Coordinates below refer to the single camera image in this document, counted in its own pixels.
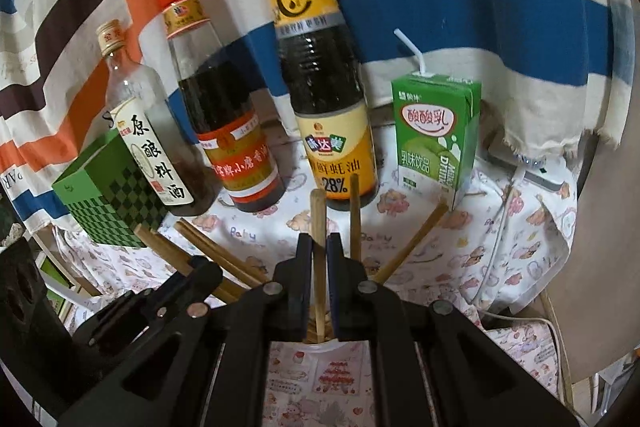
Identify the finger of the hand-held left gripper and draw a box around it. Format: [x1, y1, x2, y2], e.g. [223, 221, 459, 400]
[72, 257, 223, 348]

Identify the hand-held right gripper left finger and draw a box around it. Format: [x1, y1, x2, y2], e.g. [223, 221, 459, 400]
[57, 234, 315, 427]

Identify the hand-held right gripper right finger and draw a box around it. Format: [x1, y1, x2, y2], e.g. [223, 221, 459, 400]
[326, 234, 581, 427]

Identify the translucent plastic cup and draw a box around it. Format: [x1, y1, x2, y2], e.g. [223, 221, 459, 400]
[269, 338, 375, 427]

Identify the single wooden chopstick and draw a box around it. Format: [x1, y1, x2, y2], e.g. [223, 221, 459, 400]
[372, 203, 449, 285]
[310, 189, 333, 343]
[349, 174, 362, 264]

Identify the bear-printed tablecloth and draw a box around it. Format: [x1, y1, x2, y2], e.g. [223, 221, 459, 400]
[50, 122, 581, 427]

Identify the green checkered box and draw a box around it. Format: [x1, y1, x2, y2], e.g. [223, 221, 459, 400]
[52, 132, 168, 248]

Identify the clear cooking wine bottle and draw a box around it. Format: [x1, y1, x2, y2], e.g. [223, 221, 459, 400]
[96, 21, 221, 217]

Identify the green milk drink carton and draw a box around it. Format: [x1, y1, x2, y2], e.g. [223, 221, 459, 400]
[391, 73, 482, 212]

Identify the red-capped sesame oil bottle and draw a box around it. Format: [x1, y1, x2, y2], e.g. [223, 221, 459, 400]
[153, 0, 287, 214]

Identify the yellow-label oyster sauce bottle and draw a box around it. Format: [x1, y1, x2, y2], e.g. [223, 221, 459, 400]
[260, 0, 379, 210]

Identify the white power strip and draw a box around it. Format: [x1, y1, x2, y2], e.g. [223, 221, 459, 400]
[487, 132, 578, 195]

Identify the white drinking straw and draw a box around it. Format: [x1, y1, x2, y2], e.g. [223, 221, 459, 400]
[394, 29, 428, 76]

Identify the beige wooden board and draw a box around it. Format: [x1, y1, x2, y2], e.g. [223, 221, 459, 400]
[545, 0, 640, 388]

